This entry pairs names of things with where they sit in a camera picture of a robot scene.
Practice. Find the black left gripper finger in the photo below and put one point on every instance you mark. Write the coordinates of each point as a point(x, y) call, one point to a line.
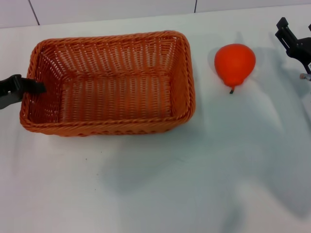
point(17, 85)

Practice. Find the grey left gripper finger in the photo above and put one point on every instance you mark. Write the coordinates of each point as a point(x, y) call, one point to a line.
point(11, 99)

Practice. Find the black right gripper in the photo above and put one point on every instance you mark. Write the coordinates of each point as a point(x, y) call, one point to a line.
point(301, 51)

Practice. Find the orange toy pear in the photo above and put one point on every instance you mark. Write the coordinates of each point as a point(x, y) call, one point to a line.
point(234, 60)

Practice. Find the orange woven plastic basket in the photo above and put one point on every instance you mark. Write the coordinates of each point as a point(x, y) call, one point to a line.
point(116, 97)

